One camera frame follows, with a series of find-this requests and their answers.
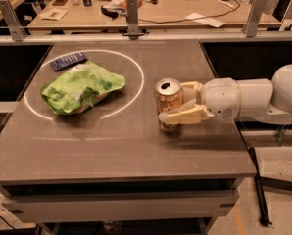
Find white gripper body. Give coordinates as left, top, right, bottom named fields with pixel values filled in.
left=200, top=78, right=240, bottom=120

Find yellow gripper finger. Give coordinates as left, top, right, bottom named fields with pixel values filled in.
left=181, top=81, right=203, bottom=107
left=158, top=99, right=215, bottom=125

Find orange soda can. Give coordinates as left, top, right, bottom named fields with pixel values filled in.
left=154, top=77, right=185, bottom=134

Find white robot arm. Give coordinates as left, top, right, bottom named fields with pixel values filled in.
left=158, top=64, right=292, bottom=125

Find white paper sheet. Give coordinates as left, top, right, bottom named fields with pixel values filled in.
left=186, top=13, right=224, bottom=28

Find black sunglasses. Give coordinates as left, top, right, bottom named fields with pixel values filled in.
left=101, top=6, right=118, bottom=20

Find green chip bag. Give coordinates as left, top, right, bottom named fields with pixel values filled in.
left=40, top=61, right=125, bottom=116

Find blue snack bar wrapper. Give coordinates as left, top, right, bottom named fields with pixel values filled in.
left=50, top=52, right=87, bottom=71

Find black floor pole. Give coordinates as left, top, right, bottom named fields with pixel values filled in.
left=248, top=147, right=272, bottom=227

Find brown paper packet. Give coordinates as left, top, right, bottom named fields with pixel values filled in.
left=39, top=8, right=68, bottom=21

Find white table drawer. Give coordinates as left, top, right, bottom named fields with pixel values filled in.
left=3, top=190, right=239, bottom=223

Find metal bracket middle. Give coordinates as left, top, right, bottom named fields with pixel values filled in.
left=123, top=0, right=142, bottom=40

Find metal bracket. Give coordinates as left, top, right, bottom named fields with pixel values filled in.
left=123, top=0, right=142, bottom=40
left=242, top=0, right=267, bottom=37
left=0, top=0, right=26, bottom=41

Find metal bracket right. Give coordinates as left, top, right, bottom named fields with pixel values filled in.
left=242, top=0, right=267, bottom=37

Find black cable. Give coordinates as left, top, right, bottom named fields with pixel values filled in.
left=138, top=0, right=242, bottom=24

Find metal bracket left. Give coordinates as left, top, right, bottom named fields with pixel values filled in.
left=0, top=0, right=26, bottom=41

